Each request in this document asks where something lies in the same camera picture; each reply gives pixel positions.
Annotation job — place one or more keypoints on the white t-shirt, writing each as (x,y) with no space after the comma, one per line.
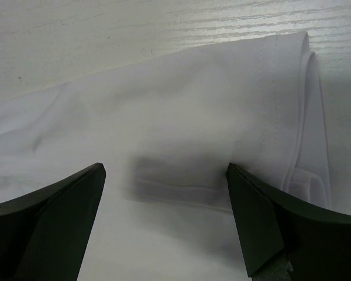
(166,131)

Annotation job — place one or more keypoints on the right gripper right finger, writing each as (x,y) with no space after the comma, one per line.
(285,238)

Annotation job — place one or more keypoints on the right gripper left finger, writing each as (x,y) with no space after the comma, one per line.
(44,234)

